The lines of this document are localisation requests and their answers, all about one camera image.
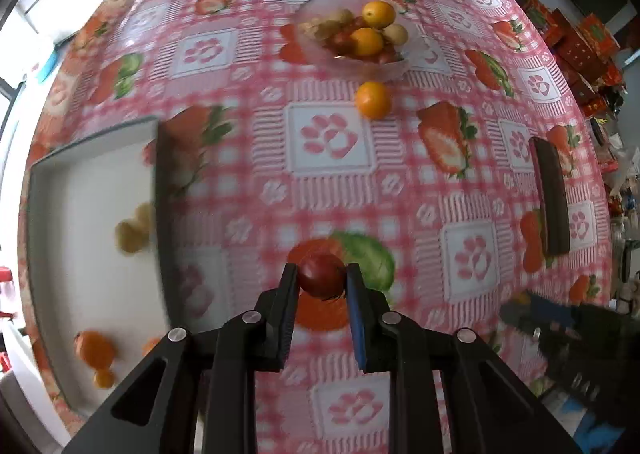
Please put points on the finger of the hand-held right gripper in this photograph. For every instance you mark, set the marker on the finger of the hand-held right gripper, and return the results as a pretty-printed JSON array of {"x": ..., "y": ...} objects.
[{"x": 535, "y": 314}]

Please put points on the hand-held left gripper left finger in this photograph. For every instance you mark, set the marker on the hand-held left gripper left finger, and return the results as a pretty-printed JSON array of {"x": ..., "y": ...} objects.
[{"x": 286, "y": 324}]

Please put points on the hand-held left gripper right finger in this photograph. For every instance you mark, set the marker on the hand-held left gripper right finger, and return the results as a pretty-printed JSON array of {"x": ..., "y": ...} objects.
[{"x": 359, "y": 329}]

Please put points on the red tomato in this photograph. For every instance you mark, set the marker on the red tomato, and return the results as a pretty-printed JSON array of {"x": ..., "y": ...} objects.
[{"x": 322, "y": 275}]

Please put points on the large brown kiwi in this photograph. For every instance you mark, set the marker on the large brown kiwi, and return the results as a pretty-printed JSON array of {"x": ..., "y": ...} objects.
[{"x": 131, "y": 237}]

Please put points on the white tray with dark rim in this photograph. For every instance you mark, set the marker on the white tray with dark rim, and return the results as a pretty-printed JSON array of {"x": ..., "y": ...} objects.
[{"x": 95, "y": 259}]

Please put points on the black rectangular block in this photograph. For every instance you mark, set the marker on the black rectangular block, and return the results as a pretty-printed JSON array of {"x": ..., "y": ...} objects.
[{"x": 550, "y": 199}]

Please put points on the round orange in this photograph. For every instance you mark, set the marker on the round orange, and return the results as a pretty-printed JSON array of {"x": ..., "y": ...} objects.
[
  {"x": 366, "y": 42},
  {"x": 373, "y": 99},
  {"x": 150, "y": 346},
  {"x": 378, "y": 14}
]

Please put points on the pink strawberry printed tablecloth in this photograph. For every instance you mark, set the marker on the pink strawberry printed tablecloth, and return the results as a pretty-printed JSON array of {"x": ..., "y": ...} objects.
[{"x": 325, "y": 148}]

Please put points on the small orange kumquat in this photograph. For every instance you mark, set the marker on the small orange kumquat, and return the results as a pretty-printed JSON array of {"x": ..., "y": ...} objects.
[{"x": 104, "y": 378}]

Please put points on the orange mandarin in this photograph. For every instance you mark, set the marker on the orange mandarin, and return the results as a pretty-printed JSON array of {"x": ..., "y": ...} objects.
[{"x": 95, "y": 349}]

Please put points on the stack of red boxes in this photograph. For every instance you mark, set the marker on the stack of red boxes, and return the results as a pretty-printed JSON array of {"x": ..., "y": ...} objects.
[{"x": 575, "y": 43}]

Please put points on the clear plastic fruit bowl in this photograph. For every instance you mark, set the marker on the clear plastic fruit bowl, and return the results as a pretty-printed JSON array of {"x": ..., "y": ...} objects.
[{"x": 350, "y": 41}]

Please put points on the tan lumpy fruit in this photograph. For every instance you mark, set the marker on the tan lumpy fruit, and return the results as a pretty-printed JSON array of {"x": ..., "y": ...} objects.
[{"x": 316, "y": 27}]

